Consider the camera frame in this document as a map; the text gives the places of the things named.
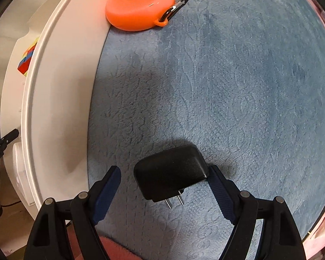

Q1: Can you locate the colourful puzzle cube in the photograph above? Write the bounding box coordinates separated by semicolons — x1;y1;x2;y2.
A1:
17;37;41;75

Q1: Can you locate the pink bed sheet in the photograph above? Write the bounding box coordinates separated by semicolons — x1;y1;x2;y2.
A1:
302;179;325;260

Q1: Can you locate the orange round case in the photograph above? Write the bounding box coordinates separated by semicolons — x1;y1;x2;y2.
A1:
105;0;190;31

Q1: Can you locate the black plug adapter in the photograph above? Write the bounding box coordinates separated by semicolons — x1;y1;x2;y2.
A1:
133;144;210;210

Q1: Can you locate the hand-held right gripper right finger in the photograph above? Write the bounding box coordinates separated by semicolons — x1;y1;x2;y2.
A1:
207;165;305;260

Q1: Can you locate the blue fleece table mat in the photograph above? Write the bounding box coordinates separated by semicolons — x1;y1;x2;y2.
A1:
88;0;325;250

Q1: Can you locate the white plastic tray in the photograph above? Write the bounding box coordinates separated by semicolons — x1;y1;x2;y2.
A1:
0;0;115;214

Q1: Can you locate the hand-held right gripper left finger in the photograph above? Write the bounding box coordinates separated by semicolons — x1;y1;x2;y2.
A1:
24;166;122;260

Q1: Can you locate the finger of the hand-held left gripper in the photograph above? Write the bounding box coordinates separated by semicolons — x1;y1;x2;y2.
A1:
1;128;20;145

